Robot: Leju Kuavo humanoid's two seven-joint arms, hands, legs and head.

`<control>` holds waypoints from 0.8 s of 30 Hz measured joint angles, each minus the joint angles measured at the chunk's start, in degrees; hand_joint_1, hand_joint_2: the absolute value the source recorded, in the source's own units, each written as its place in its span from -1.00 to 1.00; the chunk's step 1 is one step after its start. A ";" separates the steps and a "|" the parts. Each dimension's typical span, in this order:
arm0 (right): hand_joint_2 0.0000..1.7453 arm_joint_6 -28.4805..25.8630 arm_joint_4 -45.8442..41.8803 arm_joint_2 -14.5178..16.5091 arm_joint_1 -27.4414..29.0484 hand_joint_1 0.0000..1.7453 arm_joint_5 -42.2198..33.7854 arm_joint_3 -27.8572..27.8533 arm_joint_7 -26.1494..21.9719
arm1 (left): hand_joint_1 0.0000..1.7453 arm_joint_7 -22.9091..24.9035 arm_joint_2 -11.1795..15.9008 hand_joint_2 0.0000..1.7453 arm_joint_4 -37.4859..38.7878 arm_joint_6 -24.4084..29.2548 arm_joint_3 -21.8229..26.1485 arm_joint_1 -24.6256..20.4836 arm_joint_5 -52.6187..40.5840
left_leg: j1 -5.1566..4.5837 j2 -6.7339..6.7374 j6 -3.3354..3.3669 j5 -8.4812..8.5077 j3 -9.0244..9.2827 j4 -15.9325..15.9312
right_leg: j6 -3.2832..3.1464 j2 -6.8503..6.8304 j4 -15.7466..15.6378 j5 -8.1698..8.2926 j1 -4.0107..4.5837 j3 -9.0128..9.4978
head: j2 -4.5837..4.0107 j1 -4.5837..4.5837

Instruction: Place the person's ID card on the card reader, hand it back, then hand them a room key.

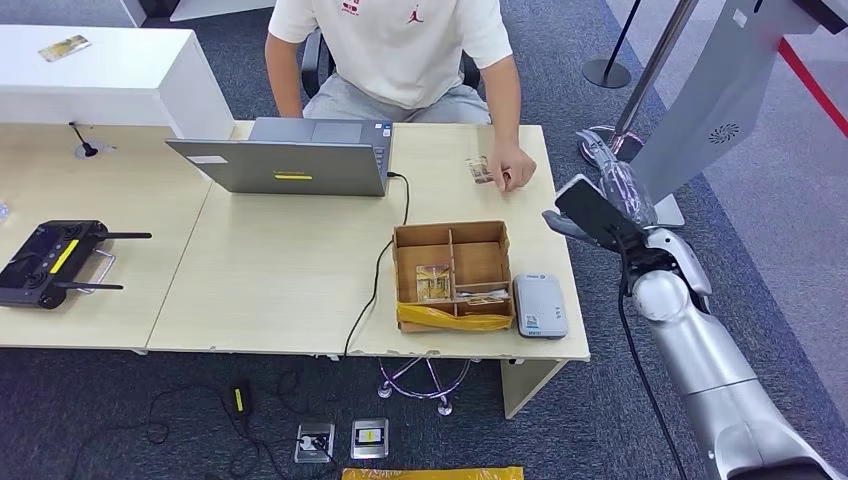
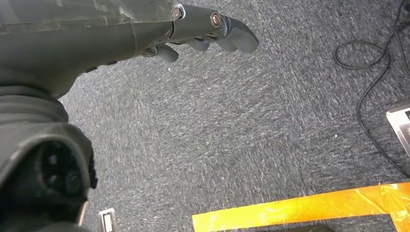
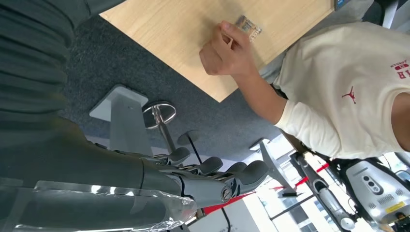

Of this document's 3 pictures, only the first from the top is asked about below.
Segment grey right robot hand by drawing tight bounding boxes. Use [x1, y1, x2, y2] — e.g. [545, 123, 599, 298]
[574, 129, 658, 231]

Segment person's left hand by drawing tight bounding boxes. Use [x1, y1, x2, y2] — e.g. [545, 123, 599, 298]
[488, 140, 538, 193]

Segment person's ID card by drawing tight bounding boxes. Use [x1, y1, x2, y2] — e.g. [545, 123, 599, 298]
[464, 155, 495, 185]

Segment autumn landscape room key card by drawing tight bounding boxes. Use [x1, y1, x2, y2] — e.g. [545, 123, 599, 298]
[415, 263, 454, 305]

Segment grey card reader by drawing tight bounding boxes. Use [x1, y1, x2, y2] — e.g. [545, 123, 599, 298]
[511, 272, 570, 340]

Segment person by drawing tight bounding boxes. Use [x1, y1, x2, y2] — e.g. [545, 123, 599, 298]
[264, 0, 538, 193]

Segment landscape printed card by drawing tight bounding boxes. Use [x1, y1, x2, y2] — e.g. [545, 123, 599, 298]
[37, 34, 93, 64]

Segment wooden divided box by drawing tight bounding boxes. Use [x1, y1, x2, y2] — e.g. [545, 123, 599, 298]
[392, 220, 517, 334]

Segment stack of cards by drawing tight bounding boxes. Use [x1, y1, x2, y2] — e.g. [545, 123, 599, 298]
[455, 286, 513, 306]

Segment silver kiosk stand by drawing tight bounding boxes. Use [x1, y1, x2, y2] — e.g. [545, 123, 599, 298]
[629, 0, 848, 230]

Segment beige desk leg panel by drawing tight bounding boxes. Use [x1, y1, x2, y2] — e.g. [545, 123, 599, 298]
[500, 358, 570, 421]

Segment grey laptop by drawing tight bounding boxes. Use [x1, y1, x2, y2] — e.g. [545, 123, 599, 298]
[164, 117, 395, 198]

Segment chrome chair base legs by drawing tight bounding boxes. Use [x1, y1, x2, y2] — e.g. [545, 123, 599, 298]
[377, 356, 475, 417]

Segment yellow plastic bag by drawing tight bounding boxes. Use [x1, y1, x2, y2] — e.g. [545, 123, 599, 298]
[342, 466, 526, 480]

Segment white furniture panel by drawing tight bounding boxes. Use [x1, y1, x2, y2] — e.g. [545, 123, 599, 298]
[168, 0, 278, 22]

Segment metal floor socket with plug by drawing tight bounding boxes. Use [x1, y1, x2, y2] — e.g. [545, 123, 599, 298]
[294, 422, 337, 464]

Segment white counter block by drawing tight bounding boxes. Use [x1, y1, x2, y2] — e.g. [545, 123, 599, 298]
[0, 23, 236, 142]

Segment black remote controller with antennas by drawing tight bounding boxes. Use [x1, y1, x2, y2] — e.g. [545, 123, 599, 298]
[0, 219, 154, 311]

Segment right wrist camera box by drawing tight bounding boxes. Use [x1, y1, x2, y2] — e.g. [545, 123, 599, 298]
[541, 173, 654, 256]

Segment black stanchion post with base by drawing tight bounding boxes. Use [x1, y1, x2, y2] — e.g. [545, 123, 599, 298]
[581, 0, 644, 89]

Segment black laptop power cable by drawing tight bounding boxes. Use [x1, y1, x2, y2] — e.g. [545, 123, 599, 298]
[343, 170, 412, 359]

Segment chrome stanchion post with base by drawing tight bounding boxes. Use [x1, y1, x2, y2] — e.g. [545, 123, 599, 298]
[579, 0, 700, 167]

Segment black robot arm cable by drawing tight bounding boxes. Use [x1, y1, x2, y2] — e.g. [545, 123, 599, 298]
[616, 248, 692, 480]

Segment black floor cable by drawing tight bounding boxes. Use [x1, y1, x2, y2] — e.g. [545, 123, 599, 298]
[66, 370, 346, 480]

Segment black cable stub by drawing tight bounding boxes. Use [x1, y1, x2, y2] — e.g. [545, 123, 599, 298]
[68, 121, 101, 158]

